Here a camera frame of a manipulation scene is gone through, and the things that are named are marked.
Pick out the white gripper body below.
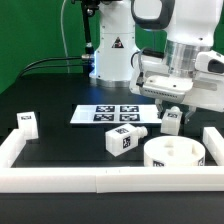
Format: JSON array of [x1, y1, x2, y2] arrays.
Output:
[[129, 54, 224, 113]]

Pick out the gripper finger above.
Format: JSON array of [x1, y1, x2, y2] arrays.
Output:
[[184, 107, 197, 124], [155, 99, 164, 119]]

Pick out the white round stool seat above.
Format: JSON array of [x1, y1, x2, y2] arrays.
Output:
[[144, 136, 205, 167]]

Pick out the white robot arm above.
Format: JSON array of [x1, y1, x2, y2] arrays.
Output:
[[90, 0, 224, 116]]

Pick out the white marker sheet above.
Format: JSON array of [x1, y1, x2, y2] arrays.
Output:
[[70, 104, 161, 124]]

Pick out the white U-shaped fence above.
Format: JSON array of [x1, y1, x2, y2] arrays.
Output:
[[0, 129, 224, 193]]

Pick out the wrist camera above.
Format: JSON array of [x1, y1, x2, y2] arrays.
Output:
[[195, 50, 224, 74]]

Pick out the black cables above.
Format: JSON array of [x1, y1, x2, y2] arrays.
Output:
[[19, 54, 96, 78]]

